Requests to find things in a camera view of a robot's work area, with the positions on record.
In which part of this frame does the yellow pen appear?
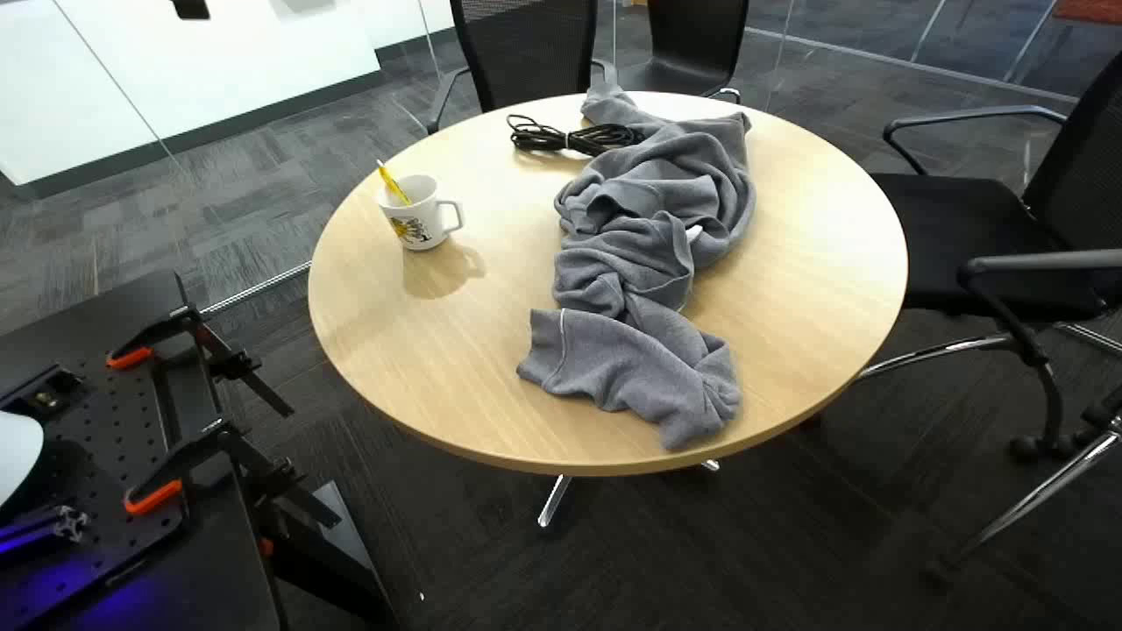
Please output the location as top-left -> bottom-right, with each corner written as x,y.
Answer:
372,159 -> 419,215

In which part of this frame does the white printed mug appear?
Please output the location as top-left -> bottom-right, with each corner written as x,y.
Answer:
380,171 -> 469,254

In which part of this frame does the grey cloth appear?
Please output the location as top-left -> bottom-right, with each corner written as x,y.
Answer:
511,60 -> 759,457

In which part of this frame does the chrome table base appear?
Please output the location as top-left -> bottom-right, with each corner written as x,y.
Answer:
534,457 -> 725,532

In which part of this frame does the black mesh office chair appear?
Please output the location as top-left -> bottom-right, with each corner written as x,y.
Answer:
926,245 -> 1122,587
621,0 -> 753,108
857,48 -> 1122,384
422,0 -> 608,136

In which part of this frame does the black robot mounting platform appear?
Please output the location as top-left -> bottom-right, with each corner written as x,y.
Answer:
0,267 -> 398,631

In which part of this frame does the orange bench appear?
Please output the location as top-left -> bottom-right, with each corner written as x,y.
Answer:
1047,0 -> 1122,27

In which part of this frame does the black coiled cable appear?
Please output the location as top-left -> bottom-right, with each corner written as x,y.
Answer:
502,108 -> 654,159

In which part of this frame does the orange handled black clamp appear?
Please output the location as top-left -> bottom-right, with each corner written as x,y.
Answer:
102,270 -> 297,420
119,413 -> 346,532

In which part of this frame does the robot base cable plug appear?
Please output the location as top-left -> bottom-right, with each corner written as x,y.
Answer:
0,501 -> 94,564

